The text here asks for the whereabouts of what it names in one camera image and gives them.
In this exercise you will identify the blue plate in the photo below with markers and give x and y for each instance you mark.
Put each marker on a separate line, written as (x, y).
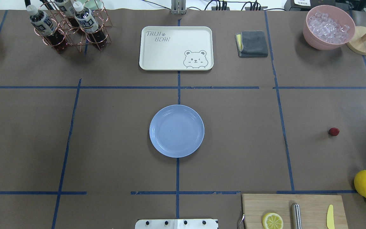
(176, 131)

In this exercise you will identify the red strawberry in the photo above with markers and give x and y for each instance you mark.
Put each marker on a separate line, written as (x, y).
(333, 131)

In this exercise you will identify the cream bear tray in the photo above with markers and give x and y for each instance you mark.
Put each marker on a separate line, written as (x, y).
(176, 48)

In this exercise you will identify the grey folded cloth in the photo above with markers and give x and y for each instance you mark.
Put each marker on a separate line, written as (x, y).
(251, 44)

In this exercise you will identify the tea bottle right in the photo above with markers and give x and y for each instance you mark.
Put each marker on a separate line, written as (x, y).
(86, 20)

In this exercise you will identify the tea bottle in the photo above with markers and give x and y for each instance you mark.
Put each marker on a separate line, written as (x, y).
(45, 27)
(86, 20)
(68, 12)

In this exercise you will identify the lemon half slice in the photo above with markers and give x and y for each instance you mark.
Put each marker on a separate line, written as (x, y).
(272, 220)

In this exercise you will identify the steel muddler black tip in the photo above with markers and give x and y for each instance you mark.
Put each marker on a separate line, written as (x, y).
(296, 216)

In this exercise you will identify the tea bottle lower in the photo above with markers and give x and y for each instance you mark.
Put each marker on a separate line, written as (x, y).
(68, 12)

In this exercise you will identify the tea bottle left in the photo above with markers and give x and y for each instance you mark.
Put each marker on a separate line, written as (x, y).
(45, 27)

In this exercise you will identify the pink bowl of ice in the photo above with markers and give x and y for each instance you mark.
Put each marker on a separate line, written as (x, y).
(328, 27)

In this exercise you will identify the yellow plastic knife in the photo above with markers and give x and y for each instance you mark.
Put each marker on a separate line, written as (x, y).
(330, 217)

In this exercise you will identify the metal camera post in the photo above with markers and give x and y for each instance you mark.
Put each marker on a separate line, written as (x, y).
(178, 7)

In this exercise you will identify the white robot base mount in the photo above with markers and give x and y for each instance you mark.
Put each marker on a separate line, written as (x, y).
(177, 224)

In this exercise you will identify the copper wire bottle rack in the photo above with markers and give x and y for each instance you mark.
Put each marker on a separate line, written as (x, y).
(74, 38)

